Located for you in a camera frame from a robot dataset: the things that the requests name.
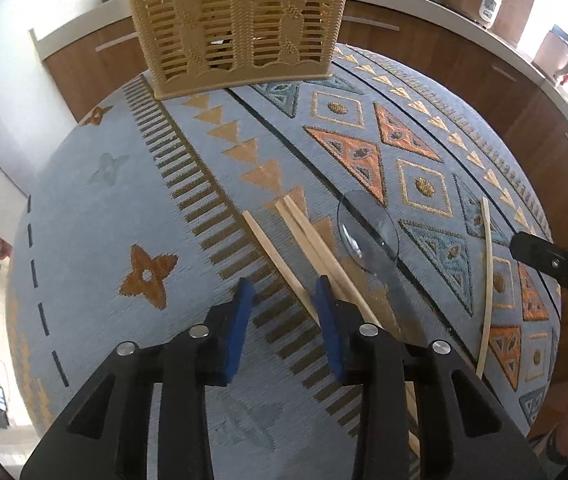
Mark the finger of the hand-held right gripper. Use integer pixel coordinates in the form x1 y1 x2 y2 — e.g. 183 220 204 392
509 231 568 311

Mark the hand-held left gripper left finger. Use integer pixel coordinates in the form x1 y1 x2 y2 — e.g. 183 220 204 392
21 277 257 480

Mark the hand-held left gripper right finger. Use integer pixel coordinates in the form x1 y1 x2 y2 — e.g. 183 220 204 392
314 275 547 480

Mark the clear plastic spoon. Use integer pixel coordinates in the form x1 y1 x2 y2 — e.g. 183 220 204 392
336 190 417 341

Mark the yellow plastic utensil basket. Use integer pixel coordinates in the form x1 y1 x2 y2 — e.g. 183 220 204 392
121 0 355 100

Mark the blue patterned tablecloth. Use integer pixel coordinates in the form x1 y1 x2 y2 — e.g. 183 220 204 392
6 42 562 480

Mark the pale electric kettle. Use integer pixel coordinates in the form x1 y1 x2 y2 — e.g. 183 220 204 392
534 30 568 78

